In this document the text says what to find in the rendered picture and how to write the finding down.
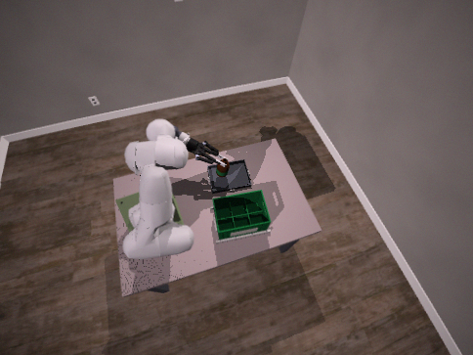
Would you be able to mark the brown bottle with green label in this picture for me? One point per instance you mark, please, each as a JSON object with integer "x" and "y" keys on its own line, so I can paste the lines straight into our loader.
{"x": 222, "y": 171}

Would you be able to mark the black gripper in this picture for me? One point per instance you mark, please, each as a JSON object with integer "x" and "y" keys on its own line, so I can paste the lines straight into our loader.
{"x": 198, "y": 149}

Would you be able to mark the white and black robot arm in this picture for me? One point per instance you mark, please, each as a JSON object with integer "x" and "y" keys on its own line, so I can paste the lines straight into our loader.
{"x": 152, "y": 159}

